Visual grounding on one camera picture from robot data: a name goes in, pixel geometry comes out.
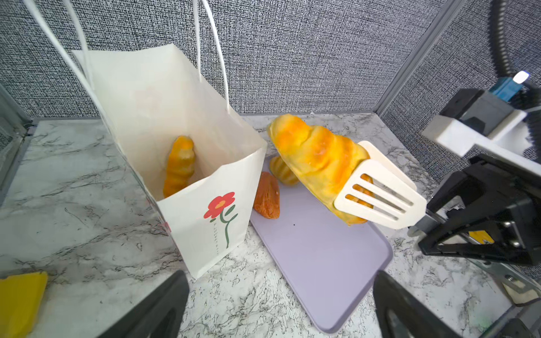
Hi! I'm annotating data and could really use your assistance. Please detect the white paper bag with flower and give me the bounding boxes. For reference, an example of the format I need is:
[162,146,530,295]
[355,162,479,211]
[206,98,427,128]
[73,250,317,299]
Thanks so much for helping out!
[23,0,269,280]

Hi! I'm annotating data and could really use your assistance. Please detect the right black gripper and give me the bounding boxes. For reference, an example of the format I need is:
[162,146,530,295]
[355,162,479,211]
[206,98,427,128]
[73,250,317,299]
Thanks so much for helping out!
[418,154,540,266]

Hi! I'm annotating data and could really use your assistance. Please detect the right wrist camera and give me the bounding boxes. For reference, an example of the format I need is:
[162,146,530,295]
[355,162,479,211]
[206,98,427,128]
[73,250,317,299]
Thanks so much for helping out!
[422,71,540,176]

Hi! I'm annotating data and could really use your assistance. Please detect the small striped croissant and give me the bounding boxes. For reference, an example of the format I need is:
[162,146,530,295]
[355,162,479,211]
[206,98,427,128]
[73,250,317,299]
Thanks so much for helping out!
[163,136,195,198]

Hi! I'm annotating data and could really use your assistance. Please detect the large striped croissant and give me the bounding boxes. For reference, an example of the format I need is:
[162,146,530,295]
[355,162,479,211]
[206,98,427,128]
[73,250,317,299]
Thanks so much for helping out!
[267,114,369,225]

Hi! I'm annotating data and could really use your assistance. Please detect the lilac plastic tray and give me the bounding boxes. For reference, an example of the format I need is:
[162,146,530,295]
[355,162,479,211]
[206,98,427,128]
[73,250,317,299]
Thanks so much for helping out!
[250,184,393,335]

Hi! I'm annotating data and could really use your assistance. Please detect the yellow silicone spatula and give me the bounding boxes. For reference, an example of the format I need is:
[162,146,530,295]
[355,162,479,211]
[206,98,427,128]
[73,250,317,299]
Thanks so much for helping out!
[1,272,48,337]

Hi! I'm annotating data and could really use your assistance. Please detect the dark orange triangular pastry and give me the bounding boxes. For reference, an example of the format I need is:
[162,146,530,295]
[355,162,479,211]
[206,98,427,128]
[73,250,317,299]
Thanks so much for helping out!
[254,172,280,219]

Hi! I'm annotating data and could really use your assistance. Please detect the steel tongs with white tips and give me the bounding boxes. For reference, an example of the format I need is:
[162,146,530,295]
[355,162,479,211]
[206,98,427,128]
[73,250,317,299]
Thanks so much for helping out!
[333,141,444,237]

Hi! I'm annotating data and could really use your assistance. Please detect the small striped roll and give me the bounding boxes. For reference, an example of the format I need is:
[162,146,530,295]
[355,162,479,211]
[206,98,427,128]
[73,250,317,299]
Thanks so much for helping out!
[269,156,300,186]

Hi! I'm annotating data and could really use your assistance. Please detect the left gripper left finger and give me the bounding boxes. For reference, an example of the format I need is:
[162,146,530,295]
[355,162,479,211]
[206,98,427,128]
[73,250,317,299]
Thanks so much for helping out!
[100,270,190,337]

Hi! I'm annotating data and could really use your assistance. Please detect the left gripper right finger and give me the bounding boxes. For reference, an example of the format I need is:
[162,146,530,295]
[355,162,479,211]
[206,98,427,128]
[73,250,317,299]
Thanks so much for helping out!
[373,270,459,337]

